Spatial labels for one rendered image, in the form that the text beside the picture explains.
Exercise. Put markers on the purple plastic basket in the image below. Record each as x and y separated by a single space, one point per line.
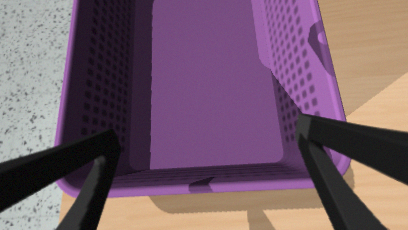
203 94

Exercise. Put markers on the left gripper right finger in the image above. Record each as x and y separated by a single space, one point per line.
381 149

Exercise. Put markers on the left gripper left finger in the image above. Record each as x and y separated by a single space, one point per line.
24 176

